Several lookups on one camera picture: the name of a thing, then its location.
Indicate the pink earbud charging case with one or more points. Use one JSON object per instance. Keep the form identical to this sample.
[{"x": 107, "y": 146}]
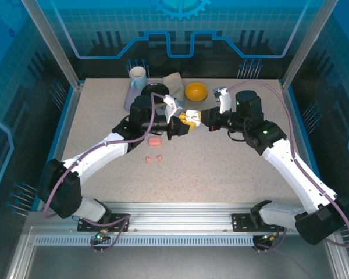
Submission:
[{"x": 154, "y": 141}]

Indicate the pink earbud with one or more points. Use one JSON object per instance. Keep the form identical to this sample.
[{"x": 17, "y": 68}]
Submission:
[
  {"x": 148, "y": 160},
  {"x": 159, "y": 158}
]

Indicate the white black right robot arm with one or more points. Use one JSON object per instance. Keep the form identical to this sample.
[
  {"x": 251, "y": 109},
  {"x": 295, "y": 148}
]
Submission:
[{"x": 293, "y": 174}]

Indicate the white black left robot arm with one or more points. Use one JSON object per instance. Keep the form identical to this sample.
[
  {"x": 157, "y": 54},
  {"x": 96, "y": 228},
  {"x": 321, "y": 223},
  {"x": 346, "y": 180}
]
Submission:
[{"x": 99, "y": 151}]

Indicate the lavender tray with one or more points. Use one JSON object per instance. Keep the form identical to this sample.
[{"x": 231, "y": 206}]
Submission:
[{"x": 129, "y": 98}]

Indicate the orange bowl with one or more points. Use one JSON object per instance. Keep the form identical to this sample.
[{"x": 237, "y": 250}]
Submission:
[{"x": 195, "y": 91}]

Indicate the black round plate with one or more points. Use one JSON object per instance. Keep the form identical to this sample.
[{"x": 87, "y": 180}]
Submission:
[{"x": 155, "y": 88}]

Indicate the grey folded cloth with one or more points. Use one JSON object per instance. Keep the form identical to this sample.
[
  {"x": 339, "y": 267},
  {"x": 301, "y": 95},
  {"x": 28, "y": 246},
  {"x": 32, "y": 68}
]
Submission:
[{"x": 174, "y": 84}]

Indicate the light blue mug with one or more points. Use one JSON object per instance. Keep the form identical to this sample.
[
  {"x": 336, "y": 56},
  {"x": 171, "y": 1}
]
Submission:
[{"x": 138, "y": 77}]

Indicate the green LED connector board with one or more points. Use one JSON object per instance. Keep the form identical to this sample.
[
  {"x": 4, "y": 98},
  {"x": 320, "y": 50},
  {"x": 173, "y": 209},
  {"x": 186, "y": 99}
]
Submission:
[
  {"x": 266, "y": 238},
  {"x": 100, "y": 236}
]

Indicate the white left camera bracket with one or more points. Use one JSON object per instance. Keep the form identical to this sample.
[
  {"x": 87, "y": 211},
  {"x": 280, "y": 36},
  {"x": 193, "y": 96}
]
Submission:
[{"x": 171, "y": 107}]

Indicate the white camera bracket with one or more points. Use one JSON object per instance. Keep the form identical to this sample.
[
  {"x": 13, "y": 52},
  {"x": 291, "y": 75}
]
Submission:
[
  {"x": 225, "y": 101},
  {"x": 171, "y": 107}
]

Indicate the white right camera bracket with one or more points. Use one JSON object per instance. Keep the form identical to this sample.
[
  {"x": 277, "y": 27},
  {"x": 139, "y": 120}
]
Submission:
[{"x": 225, "y": 101}]

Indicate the aluminium frame rail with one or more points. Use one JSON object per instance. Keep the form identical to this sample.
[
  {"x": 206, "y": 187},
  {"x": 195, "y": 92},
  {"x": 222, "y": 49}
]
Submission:
[{"x": 177, "y": 221}]

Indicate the aluminium frame post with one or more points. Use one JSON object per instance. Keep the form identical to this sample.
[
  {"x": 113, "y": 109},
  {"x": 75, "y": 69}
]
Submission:
[
  {"x": 308, "y": 43},
  {"x": 52, "y": 43}
]

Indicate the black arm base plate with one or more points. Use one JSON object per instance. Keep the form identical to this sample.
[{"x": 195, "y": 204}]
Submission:
[
  {"x": 241, "y": 223},
  {"x": 119, "y": 222}
]

